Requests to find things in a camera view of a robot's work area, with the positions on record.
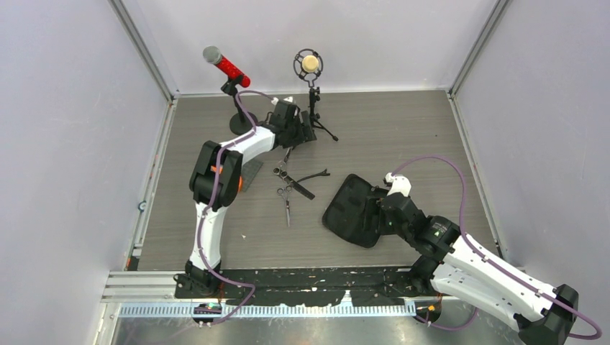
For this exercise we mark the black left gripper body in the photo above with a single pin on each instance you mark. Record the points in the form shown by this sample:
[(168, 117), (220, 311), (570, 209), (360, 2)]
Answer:
[(296, 134)]

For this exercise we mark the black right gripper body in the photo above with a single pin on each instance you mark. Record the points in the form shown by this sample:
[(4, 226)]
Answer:
[(387, 228)]

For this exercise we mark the black tool pouch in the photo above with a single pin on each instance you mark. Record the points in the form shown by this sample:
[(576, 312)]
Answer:
[(354, 213)]

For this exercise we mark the black comb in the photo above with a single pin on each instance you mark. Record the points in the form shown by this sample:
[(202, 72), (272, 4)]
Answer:
[(296, 186)]

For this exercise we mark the silver thinning scissors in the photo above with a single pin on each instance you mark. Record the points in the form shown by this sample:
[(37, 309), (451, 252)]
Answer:
[(285, 194)]

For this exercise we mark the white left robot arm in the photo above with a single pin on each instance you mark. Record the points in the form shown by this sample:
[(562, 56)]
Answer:
[(215, 183)]

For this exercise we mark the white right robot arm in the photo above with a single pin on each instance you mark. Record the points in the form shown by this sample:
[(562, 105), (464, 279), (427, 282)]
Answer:
[(453, 263)]

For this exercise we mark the silver hair scissors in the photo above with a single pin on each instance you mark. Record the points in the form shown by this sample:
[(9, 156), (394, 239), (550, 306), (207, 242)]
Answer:
[(281, 169)]

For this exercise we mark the black tripod microphone stand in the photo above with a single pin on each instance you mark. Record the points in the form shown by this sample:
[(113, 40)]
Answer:
[(314, 98)]

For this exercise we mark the black round-base microphone stand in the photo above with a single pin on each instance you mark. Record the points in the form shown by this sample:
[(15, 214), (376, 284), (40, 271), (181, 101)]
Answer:
[(239, 124)]

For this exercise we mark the beige condenser microphone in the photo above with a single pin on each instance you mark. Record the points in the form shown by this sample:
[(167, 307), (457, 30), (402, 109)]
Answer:
[(307, 62)]

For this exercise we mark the red handheld microphone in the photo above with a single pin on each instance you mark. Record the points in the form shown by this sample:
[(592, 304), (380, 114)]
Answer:
[(212, 55)]

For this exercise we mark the grey studded base plate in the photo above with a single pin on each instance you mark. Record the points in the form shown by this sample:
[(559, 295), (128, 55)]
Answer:
[(249, 171)]

